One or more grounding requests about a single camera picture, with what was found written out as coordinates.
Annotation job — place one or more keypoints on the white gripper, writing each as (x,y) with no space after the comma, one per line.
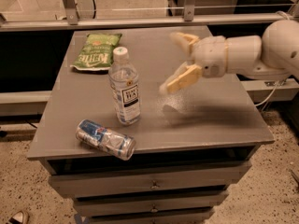
(210,56)

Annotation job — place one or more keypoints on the clear plastic water bottle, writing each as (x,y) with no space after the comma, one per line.
(124,84)

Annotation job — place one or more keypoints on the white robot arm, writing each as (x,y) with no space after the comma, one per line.
(272,56)

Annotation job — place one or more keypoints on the crushed redbull can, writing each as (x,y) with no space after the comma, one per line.
(97,136)

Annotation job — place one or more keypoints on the grey drawer cabinet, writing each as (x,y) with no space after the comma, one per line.
(190,146)

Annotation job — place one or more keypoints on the green chip bag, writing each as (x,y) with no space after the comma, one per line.
(97,52)

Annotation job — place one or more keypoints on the shoe on floor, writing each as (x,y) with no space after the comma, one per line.
(20,217)

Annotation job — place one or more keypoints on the metal railing frame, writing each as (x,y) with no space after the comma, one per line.
(32,15)

